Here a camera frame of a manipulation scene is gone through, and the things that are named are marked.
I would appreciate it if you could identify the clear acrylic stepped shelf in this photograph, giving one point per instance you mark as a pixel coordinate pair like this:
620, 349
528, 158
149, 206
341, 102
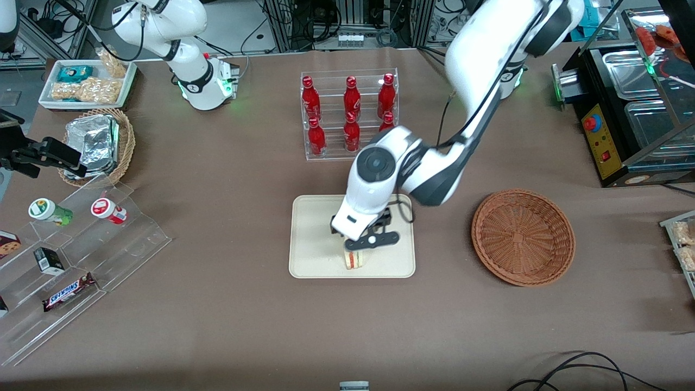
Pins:
125, 244

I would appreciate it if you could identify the snickers chocolate bar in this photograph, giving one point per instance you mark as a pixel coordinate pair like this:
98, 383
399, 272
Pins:
68, 292

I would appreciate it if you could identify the grey tray with snacks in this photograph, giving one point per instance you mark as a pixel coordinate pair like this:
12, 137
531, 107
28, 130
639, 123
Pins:
669, 222

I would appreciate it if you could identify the tan wicker basket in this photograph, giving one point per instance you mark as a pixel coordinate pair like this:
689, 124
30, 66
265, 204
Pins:
126, 146

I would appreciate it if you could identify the green yogurt cup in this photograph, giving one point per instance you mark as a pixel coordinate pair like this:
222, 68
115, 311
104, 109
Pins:
46, 210

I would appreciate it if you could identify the red cola bottle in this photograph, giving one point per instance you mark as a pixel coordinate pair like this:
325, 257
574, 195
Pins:
352, 99
386, 122
386, 96
310, 100
317, 140
351, 133

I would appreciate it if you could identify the steel warmer pan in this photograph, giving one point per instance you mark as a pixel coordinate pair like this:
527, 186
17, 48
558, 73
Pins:
649, 125
630, 73

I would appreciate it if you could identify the large clear bag of nuts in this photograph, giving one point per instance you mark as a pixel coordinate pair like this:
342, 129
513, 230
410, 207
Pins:
89, 91

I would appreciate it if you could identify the clear bag of crackers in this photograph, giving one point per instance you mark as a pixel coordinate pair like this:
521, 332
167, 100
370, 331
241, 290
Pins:
687, 258
684, 232

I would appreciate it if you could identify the brown round wicker basket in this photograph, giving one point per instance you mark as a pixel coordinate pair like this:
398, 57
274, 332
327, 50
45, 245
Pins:
521, 236

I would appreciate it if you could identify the brown cookie box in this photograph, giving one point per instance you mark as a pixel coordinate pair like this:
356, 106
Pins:
8, 245

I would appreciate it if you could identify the black food warmer cabinet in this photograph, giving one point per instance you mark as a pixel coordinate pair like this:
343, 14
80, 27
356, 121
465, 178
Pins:
611, 152

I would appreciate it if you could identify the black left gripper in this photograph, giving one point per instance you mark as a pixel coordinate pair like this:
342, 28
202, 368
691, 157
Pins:
381, 219

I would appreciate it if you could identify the silver foil container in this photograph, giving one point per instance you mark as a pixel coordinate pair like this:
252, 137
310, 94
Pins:
103, 172
95, 138

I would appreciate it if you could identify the white rectangular snack tray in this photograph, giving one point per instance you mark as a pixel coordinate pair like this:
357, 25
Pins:
49, 81

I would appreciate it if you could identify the red yogurt cup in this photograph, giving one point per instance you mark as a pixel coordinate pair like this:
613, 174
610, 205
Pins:
107, 209

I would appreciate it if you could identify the grey device top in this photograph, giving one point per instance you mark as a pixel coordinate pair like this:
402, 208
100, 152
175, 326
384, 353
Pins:
354, 386

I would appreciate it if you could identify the beige plastic tray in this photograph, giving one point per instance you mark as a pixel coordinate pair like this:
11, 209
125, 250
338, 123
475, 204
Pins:
315, 244

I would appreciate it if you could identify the white power strip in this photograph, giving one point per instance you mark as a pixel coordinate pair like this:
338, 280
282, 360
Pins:
350, 39

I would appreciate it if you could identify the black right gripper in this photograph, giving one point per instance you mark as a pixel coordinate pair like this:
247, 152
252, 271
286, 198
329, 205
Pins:
31, 153

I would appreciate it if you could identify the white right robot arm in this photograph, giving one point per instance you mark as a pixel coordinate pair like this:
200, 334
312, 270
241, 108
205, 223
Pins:
190, 70

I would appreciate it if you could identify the red wrapped food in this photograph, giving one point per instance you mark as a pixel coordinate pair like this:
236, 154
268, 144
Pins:
659, 35

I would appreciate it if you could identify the teal box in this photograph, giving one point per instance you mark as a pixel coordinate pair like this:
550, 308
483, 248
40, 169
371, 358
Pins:
589, 27

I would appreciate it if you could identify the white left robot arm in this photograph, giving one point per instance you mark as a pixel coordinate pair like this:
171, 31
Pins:
478, 54

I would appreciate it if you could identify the triangle sandwich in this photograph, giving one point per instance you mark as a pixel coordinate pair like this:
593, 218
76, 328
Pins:
355, 259

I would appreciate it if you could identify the clear acrylic bottle rack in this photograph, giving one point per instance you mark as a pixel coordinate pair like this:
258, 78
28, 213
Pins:
331, 108

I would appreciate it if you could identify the teal snack packet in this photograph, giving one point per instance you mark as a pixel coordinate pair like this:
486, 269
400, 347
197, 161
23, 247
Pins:
75, 73

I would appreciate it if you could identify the small black carton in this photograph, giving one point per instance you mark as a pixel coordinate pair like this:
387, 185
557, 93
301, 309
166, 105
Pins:
49, 260

